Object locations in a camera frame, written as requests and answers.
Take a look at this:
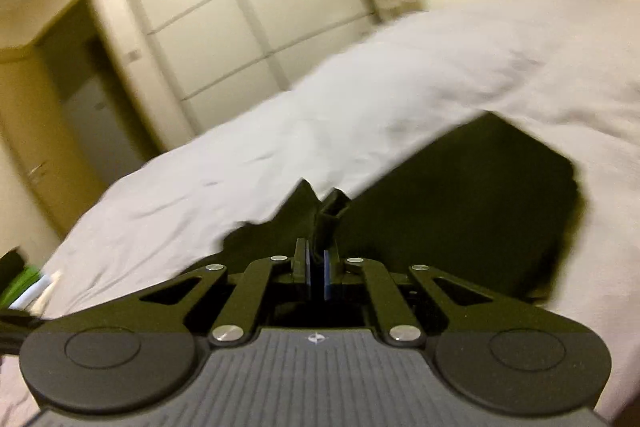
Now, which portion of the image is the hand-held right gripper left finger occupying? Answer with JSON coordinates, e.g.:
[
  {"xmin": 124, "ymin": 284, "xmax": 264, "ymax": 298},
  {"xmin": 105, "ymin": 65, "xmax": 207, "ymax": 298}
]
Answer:
[{"xmin": 137, "ymin": 237, "xmax": 317, "ymax": 349}]

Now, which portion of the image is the folded white towel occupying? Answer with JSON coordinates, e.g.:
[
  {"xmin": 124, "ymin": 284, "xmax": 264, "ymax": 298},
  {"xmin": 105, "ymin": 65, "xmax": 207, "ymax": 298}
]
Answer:
[{"xmin": 29, "ymin": 271, "xmax": 64, "ymax": 316}]

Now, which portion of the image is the white bed sheet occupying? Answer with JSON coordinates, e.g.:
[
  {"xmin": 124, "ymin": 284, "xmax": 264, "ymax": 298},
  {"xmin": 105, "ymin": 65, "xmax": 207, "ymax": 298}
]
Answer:
[{"xmin": 0, "ymin": 0, "xmax": 640, "ymax": 427}]

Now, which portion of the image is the folded light blue garment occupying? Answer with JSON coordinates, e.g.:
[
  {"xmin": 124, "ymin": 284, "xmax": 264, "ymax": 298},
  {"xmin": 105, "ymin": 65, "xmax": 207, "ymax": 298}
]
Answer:
[{"xmin": 9, "ymin": 274, "xmax": 54, "ymax": 309}]

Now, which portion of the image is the tan wooden door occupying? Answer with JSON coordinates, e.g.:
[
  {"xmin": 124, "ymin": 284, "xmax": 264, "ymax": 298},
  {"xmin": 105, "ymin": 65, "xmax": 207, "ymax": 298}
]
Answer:
[{"xmin": 0, "ymin": 42, "xmax": 109, "ymax": 241}]

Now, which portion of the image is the folded black garment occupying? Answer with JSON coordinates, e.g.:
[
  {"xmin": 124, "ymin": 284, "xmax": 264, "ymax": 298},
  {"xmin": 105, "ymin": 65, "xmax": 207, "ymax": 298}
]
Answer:
[{"xmin": 0, "ymin": 248, "xmax": 27, "ymax": 303}]

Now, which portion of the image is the black garment with drawstring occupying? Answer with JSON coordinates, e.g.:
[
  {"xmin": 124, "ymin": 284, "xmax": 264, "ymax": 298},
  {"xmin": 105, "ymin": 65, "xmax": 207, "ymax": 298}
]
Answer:
[{"xmin": 220, "ymin": 111, "xmax": 587, "ymax": 308}]

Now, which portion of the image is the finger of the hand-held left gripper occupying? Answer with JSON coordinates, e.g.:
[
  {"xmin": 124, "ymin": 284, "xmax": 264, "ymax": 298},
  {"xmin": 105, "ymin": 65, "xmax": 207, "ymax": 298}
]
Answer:
[{"xmin": 0, "ymin": 308, "xmax": 40, "ymax": 334}]

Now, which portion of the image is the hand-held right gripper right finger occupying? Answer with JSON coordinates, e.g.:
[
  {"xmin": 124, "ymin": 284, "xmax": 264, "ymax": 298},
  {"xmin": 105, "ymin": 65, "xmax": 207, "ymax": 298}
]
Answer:
[{"xmin": 323, "ymin": 248, "xmax": 507, "ymax": 349}]

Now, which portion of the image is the folded green knit garment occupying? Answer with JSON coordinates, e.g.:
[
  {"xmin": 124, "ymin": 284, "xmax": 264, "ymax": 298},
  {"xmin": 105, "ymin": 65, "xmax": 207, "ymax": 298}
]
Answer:
[{"xmin": 0, "ymin": 266, "xmax": 44, "ymax": 304}]

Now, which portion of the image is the white sliding door wardrobe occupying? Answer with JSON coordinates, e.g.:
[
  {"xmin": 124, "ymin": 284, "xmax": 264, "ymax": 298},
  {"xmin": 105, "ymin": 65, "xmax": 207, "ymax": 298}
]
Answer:
[{"xmin": 121, "ymin": 0, "xmax": 383, "ymax": 134}]

